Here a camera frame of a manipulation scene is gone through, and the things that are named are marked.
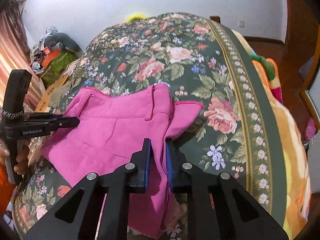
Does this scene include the pink pants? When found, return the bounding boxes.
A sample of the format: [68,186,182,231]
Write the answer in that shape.
[41,84,203,239]

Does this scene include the orange sleeve forearm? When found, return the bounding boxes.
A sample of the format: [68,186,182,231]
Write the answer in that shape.
[0,164,16,216]

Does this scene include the left hand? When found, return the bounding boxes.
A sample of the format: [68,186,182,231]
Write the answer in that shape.
[0,139,30,175]

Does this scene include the brown cardboard box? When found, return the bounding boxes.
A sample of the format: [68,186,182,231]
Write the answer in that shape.
[35,74,69,112]

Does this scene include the olive green folded garment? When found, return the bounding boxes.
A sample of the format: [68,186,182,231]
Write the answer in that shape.
[48,81,71,108]

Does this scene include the green storage bag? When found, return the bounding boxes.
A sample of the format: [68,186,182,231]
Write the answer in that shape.
[38,50,77,88]

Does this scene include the striped pink curtain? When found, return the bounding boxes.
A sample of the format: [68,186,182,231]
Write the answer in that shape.
[1,1,45,111]

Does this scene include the grey clothes pile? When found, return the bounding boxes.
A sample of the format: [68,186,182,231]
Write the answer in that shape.
[30,27,83,63]

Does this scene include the floral bedspread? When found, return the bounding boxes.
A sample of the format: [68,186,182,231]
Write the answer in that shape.
[12,13,286,239]

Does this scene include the orange yellow blanket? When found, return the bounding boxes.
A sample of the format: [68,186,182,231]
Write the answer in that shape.
[233,30,311,239]

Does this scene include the pink slipper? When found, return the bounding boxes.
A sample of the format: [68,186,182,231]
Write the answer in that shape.
[304,118,317,141]

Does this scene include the yellow round object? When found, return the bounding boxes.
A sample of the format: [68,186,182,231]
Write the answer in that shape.
[126,13,148,22]

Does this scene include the wooden door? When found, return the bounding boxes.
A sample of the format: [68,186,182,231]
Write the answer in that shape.
[282,0,320,81]

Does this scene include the wooden bed post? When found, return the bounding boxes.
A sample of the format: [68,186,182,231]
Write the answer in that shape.
[209,16,221,24]

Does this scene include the wall socket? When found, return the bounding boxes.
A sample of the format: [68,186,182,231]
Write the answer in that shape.
[238,20,245,28]

